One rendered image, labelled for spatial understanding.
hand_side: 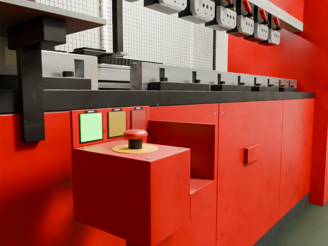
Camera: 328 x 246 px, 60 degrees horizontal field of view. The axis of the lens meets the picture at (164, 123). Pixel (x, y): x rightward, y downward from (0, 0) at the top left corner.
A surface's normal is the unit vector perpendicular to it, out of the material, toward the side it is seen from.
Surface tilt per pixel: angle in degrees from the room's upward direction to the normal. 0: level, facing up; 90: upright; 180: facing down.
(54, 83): 90
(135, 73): 90
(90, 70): 90
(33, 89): 90
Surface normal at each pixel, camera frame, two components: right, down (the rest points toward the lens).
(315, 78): -0.66, 0.07
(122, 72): 0.75, 0.07
